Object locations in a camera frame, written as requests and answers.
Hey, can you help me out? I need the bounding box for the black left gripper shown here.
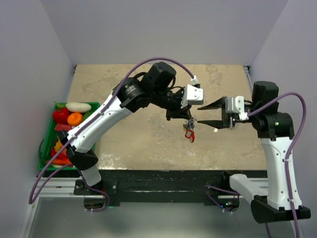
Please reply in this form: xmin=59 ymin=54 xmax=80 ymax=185
xmin=152 ymin=88 xmax=193 ymax=121

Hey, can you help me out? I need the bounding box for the key bunch with red carabiner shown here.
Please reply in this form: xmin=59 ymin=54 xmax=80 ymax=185
xmin=183 ymin=117 xmax=196 ymax=143

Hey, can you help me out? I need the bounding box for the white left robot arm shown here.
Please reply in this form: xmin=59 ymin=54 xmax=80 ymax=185
xmin=58 ymin=60 xmax=204 ymax=194

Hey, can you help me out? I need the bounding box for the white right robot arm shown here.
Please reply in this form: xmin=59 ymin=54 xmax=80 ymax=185
xmin=201 ymin=81 xmax=311 ymax=224

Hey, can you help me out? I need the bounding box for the green toy pepper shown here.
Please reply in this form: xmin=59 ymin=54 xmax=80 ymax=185
xmin=83 ymin=111 xmax=93 ymax=121

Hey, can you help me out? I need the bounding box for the orange toy orange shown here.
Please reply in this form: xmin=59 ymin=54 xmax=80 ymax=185
xmin=67 ymin=113 xmax=83 ymax=126

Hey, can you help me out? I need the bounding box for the white toy radish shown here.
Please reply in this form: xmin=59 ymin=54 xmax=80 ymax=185
xmin=65 ymin=102 xmax=92 ymax=113

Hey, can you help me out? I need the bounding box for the green plastic basket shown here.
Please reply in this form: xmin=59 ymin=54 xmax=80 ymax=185
xmin=38 ymin=102 xmax=100 ymax=171

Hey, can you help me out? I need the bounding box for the red toy tomato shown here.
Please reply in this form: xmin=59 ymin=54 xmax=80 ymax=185
xmin=52 ymin=108 xmax=70 ymax=124

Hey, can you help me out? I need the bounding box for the red toy apple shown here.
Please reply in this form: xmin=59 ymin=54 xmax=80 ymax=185
xmin=61 ymin=149 xmax=67 ymax=157

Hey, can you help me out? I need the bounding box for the red box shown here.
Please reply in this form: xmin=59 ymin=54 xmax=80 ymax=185
xmin=54 ymin=123 xmax=75 ymax=131

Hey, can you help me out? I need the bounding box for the red toy chili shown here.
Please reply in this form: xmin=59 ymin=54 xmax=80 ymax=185
xmin=51 ymin=148 xmax=68 ymax=160

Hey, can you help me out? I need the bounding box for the yellow toy pepper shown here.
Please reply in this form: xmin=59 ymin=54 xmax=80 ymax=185
xmin=54 ymin=140 xmax=63 ymax=153

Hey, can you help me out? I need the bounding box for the orange toy carrot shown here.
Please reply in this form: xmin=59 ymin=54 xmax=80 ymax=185
xmin=51 ymin=158 xmax=73 ymax=167

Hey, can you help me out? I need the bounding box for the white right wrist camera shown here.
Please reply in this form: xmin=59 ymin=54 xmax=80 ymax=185
xmin=225 ymin=96 xmax=249 ymax=121

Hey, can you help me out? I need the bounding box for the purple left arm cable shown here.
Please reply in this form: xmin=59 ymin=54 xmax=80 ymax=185
xmin=28 ymin=57 xmax=199 ymax=213

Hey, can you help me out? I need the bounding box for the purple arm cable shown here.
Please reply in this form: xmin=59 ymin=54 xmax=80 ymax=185
xmin=247 ymin=92 xmax=307 ymax=238
xmin=28 ymin=57 xmax=199 ymax=213

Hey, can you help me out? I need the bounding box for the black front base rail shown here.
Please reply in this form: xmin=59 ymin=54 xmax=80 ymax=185
xmin=73 ymin=170 xmax=251 ymax=207

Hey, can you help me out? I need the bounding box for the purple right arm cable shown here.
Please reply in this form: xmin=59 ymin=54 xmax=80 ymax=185
xmin=247 ymin=92 xmax=307 ymax=238

